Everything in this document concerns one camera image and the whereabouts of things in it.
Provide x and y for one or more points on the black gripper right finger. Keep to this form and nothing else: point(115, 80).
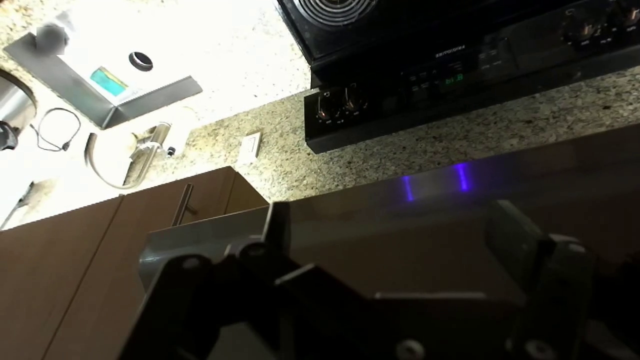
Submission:
point(518, 244)

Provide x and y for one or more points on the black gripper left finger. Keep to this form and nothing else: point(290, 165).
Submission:
point(277, 232)

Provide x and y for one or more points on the small white box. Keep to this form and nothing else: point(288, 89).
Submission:
point(249, 148)

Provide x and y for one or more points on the black electric stove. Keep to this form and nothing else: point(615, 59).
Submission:
point(379, 67)

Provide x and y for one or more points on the stainless steel appliance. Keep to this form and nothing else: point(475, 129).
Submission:
point(17, 108)

